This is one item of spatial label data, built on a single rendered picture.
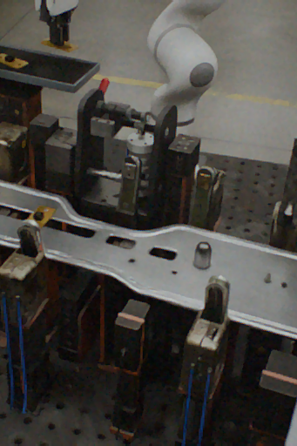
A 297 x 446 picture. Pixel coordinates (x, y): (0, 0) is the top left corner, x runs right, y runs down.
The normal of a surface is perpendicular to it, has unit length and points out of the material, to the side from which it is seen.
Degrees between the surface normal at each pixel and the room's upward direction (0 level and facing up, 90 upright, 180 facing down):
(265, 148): 0
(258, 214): 0
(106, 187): 0
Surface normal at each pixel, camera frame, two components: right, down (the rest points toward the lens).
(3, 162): -0.35, 0.53
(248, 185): 0.05, -0.81
